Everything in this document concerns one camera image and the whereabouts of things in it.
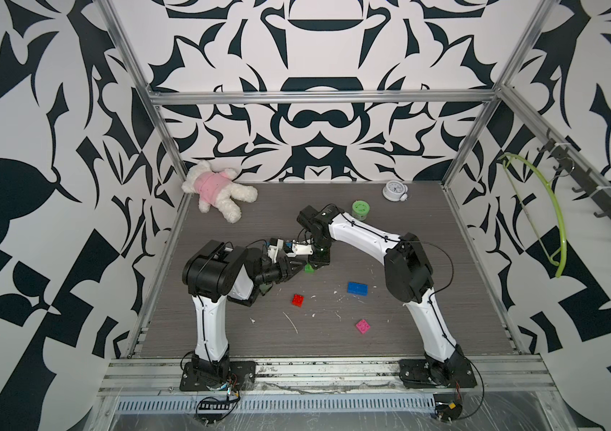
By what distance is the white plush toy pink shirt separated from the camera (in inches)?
42.3

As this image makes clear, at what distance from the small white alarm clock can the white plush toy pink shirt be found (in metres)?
0.56

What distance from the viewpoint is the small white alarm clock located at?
1.14 metres

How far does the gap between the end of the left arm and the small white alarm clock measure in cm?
50

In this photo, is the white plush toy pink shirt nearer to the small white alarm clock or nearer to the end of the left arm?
the end of the left arm

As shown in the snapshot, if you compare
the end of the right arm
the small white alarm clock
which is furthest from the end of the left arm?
the small white alarm clock

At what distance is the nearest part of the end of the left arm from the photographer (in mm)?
819
